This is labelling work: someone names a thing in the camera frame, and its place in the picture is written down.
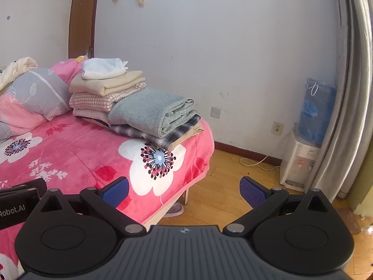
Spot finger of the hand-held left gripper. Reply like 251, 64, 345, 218
0, 178, 48, 200

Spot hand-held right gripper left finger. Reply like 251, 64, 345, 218
40, 176, 147, 237

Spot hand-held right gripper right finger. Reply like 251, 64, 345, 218
222, 176, 333, 237

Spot grey sweatpants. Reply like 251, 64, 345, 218
108, 87, 198, 137

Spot stack of folded clothes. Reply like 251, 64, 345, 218
72, 108, 111, 127

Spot white water dispenser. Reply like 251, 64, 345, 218
280, 130, 321, 193

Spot pink flower printed blanket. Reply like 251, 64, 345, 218
0, 111, 215, 280

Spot grey shoe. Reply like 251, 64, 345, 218
165, 203, 185, 218

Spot beige folded cloth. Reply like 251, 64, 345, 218
172, 122, 204, 149

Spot pink floral quilt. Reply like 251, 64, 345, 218
0, 58, 88, 140

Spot pink checked folded cloth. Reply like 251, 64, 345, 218
69, 82, 146, 112

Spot blue water bottle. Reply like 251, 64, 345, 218
299, 78, 337, 148

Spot cream folded cloth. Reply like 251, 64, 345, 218
69, 70, 145, 96

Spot pale green cabinet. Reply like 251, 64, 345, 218
350, 166, 373, 219

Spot white folded cloth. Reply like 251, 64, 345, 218
82, 58, 129, 80

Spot grey curtain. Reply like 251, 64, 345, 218
304, 0, 373, 199

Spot brown wooden door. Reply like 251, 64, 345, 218
68, 0, 101, 59

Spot white floor cable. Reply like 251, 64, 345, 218
239, 144, 287, 171

